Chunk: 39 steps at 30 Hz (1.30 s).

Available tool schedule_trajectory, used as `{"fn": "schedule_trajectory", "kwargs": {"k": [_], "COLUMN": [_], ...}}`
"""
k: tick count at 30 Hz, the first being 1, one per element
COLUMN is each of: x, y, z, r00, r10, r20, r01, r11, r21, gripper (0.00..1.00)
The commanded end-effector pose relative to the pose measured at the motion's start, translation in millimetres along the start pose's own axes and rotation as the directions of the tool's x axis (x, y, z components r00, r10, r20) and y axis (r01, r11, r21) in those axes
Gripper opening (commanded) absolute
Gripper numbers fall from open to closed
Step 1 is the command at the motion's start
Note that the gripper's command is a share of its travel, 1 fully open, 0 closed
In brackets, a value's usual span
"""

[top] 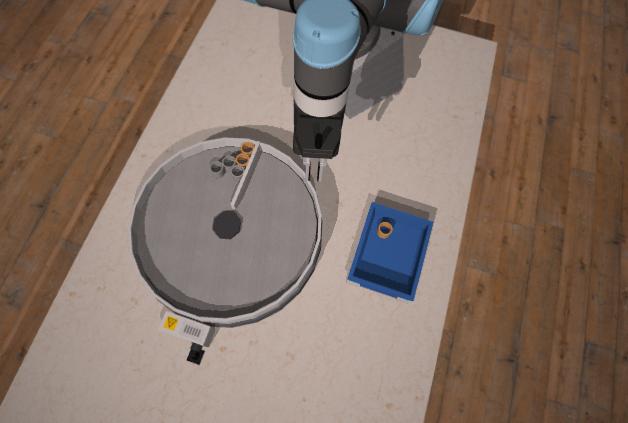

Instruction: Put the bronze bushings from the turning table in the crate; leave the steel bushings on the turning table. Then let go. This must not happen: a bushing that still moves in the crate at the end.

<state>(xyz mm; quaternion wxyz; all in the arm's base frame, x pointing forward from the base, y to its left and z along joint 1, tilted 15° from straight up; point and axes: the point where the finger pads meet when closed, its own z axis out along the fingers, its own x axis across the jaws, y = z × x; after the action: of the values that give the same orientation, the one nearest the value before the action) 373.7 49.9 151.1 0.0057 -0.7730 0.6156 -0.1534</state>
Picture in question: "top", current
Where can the grey metal ring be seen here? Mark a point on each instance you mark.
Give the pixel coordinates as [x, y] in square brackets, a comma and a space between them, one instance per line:
[235, 169]
[226, 160]
[214, 165]

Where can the blue crate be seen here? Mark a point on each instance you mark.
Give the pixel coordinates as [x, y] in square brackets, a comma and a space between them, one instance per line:
[395, 262]

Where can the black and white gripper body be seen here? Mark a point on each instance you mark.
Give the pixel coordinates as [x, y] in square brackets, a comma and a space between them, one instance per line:
[307, 140]

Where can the bronze bushing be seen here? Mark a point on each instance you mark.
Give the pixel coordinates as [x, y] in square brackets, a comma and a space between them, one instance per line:
[241, 157]
[387, 225]
[245, 146]

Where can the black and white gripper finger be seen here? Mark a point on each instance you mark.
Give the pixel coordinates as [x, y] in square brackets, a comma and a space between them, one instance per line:
[307, 162]
[321, 164]

